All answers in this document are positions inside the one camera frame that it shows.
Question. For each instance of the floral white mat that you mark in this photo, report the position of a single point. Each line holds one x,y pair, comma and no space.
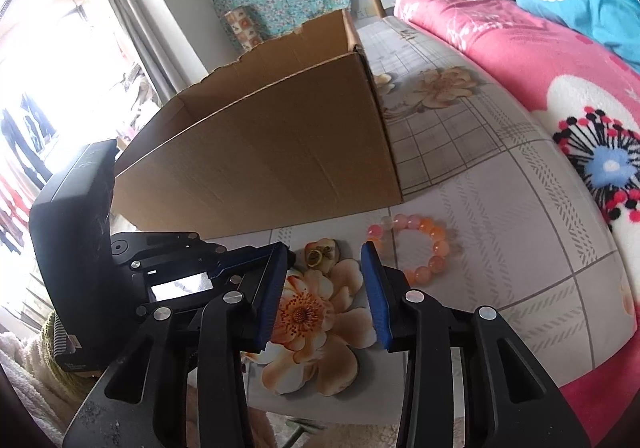
526,236

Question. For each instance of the gold jewelry piece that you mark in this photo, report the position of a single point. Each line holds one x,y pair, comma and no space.
322,255

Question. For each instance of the brown cardboard box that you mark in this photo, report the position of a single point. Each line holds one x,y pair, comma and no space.
291,132

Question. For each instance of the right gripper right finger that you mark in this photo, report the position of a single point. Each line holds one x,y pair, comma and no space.
509,399

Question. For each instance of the pink floral blanket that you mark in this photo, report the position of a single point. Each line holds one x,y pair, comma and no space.
584,95

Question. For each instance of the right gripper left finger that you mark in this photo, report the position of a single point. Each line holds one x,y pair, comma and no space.
199,312

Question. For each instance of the grey curtain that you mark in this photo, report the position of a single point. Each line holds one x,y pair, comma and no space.
159,68

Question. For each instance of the white fluffy towel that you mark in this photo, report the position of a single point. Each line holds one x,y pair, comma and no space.
31,380

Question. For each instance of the patterned small box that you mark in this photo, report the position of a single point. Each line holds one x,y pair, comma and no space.
243,28

